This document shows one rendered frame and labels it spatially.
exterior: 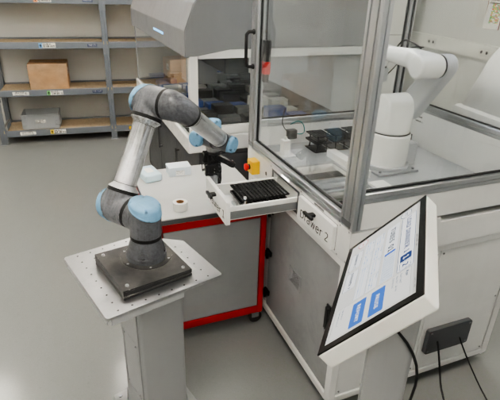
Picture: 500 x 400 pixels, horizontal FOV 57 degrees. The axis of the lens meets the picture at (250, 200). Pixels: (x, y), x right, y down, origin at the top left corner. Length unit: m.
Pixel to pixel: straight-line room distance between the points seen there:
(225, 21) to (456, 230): 1.61
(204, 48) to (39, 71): 3.25
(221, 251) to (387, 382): 1.19
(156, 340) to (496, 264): 1.55
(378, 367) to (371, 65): 0.90
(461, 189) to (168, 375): 1.41
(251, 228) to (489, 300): 1.19
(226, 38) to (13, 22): 3.72
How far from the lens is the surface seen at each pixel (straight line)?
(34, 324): 2.92
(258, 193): 2.08
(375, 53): 1.54
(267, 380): 2.43
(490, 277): 2.45
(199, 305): 2.49
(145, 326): 1.88
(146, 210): 1.68
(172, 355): 2.05
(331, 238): 1.82
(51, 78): 5.70
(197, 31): 2.68
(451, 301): 2.35
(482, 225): 2.18
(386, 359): 1.38
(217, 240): 2.30
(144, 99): 1.78
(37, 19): 6.06
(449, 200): 1.97
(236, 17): 2.74
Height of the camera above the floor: 1.77
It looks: 26 degrees down
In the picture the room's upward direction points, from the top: 2 degrees clockwise
